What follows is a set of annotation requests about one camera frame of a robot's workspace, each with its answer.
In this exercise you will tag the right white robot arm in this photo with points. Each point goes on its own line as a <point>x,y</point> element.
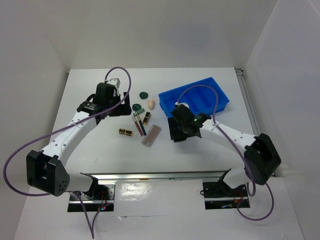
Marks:
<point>259,155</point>

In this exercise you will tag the green gold mascara pen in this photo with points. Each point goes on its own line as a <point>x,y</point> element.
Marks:
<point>141,125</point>

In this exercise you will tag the red lip gloss tube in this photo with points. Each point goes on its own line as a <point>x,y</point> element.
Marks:
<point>137,125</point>

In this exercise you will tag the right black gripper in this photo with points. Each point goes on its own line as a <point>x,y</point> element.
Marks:
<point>172,124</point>

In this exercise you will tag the clear eyeshadow palette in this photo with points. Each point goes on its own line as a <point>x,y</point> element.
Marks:
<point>151,136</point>

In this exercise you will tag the beige makeup sponge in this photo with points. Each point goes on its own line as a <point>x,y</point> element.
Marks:
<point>151,104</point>

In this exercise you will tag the aluminium front rail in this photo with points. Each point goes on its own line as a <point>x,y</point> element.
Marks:
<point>148,176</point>

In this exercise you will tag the blue plastic divided bin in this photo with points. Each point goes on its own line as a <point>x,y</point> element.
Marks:
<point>204,96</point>

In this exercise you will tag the green clear lipstick tube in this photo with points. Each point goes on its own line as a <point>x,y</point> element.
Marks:
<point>138,112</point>

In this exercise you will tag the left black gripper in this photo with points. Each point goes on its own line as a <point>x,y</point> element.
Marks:
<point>123,109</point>

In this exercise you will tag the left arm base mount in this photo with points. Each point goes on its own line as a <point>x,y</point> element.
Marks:
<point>102,199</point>

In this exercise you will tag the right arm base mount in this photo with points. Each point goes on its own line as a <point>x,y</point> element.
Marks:
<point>214,199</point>

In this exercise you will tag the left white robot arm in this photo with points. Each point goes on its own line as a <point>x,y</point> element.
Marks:
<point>46,168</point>

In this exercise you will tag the green round compact far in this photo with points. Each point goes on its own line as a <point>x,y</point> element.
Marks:
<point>143,95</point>

